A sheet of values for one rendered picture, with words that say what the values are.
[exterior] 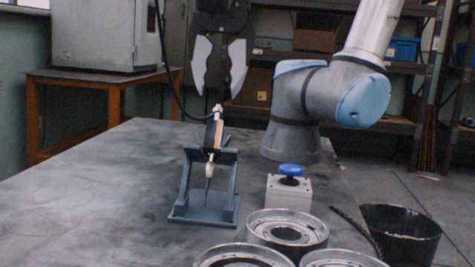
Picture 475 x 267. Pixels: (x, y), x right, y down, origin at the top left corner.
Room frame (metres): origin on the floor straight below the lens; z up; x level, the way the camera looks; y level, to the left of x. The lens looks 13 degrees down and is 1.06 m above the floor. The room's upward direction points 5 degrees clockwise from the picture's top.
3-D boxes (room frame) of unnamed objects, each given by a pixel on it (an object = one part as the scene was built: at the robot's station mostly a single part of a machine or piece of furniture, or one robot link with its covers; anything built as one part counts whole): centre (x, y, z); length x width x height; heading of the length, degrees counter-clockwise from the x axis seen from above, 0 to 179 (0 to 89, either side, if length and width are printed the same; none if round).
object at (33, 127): (3.08, 0.89, 0.39); 1.50 x 0.62 x 0.78; 174
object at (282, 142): (0.97, -0.14, 0.85); 0.15 x 0.15 x 0.10
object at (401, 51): (3.98, -1.34, 1.11); 0.52 x 0.38 x 0.22; 84
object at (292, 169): (0.63, -0.10, 0.85); 0.04 x 0.04 x 0.05
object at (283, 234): (0.48, -0.08, 0.82); 0.10 x 0.10 x 0.04
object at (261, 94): (4.08, -0.15, 0.64); 0.49 x 0.40 x 0.37; 89
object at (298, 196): (0.64, -0.10, 0.82); 0.08 x 0.07 x 0.05; 174
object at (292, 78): (0.96, -0.15, 0.97); 0.13 x 0.12 x 0.14; 40
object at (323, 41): (4.03, -0.67, 1.19); 0.52 x 0.42 x 0.38; 84
